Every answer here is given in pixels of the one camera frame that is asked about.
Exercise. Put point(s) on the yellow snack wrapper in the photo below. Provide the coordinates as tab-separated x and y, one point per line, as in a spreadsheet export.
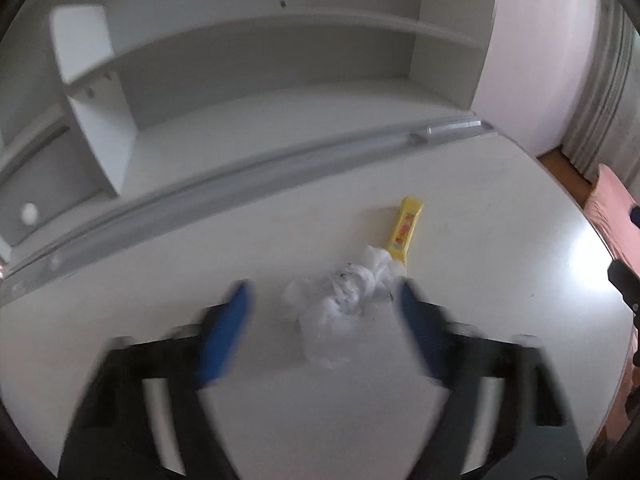
406	220

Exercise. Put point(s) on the white plastic bag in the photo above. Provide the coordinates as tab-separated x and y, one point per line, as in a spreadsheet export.
340	310

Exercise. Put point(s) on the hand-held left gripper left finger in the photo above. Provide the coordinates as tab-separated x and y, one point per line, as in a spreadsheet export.
225	335

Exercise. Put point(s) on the white round knob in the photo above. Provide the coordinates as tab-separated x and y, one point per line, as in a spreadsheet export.
30	214

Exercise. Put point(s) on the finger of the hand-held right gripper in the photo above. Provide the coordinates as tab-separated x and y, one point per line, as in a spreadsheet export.
636	215
625	282

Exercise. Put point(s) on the grey curtain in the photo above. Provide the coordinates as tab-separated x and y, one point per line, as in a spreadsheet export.
605	100

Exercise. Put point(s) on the white shelf unit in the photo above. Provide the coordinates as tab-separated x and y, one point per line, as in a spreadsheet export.
280	70

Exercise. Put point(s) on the grey metal rail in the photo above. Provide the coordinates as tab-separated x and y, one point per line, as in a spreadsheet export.
250	170

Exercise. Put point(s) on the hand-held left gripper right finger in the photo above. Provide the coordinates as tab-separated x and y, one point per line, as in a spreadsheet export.
420	325

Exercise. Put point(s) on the pink cloth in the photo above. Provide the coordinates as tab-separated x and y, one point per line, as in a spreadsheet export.
612	210

